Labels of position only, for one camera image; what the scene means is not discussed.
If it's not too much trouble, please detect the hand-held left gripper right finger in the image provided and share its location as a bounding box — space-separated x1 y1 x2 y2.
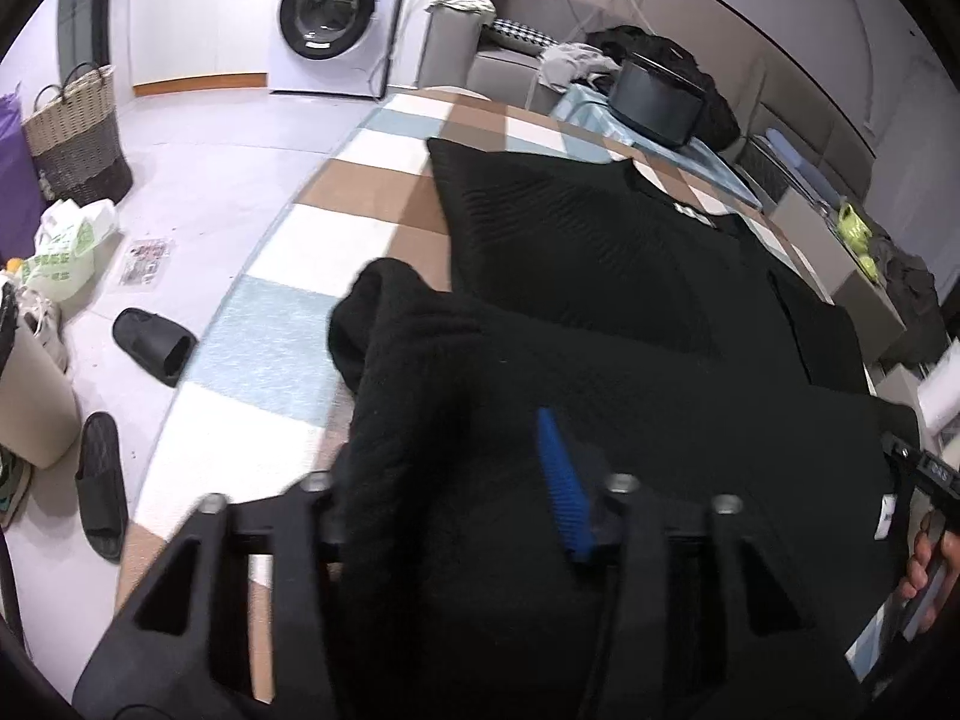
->
534 406 871 720

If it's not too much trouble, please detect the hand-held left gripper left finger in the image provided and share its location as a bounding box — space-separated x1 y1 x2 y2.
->
71 471 353 720

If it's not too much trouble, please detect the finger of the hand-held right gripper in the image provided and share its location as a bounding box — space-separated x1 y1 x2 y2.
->
879 431 922 482

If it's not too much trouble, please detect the black knit sweater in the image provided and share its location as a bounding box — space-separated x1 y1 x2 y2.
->
328 136 923 720

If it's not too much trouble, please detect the person's right hand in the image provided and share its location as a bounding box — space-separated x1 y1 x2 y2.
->
898 510 960 629

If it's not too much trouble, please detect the dark grey garment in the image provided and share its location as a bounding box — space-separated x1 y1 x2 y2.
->
870 236 946 361

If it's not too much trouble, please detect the black slipper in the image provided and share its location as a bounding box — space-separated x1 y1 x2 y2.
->
112 307 198 389
75 412 130 563

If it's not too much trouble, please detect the green teapot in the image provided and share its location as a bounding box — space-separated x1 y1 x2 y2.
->
836 201 878 278

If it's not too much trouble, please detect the grey box table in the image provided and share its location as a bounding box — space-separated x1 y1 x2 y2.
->
769 187 908 368

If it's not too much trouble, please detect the checked tablecloth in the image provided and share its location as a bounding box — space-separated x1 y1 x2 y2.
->
116 86 875 702

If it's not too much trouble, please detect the beige bin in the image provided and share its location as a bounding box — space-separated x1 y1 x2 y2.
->
0 277 82 470

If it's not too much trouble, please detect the printed leaflet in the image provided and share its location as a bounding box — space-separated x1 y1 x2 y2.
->
118 238 175 287

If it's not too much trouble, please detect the blue pillow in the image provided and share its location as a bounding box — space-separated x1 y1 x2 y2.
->
765 131 818 175

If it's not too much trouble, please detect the white green plastic bag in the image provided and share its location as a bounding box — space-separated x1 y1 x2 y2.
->
22 199 119 301

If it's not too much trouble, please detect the light blue cloth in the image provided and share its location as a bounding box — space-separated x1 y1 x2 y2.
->
550 82 762 203

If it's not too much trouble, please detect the black jacket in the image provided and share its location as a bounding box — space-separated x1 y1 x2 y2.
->
585 25 742 151

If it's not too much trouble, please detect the black rice cooker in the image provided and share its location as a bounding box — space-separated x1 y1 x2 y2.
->
606 52 710 149

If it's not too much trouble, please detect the grey white garment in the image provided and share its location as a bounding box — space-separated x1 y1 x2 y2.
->
538 41 620 87

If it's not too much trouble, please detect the grey sofa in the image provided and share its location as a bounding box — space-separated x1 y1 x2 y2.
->
416 0 938 361

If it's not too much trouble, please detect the purple bag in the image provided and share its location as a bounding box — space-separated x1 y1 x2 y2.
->
0 86 42 263

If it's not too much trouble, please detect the woven laundry basket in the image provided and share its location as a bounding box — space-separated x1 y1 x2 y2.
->
21 64 134 207

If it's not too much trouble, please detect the houndstooth cushion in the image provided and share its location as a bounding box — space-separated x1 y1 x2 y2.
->
480 19 560 57

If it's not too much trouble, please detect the white cloth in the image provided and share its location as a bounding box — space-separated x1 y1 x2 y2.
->
426 0 497 23

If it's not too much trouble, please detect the white washing machine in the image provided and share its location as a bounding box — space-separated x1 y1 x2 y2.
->
268 0 417 100

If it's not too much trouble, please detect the white base cabinet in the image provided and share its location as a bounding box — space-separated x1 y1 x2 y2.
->
129 0 282 97

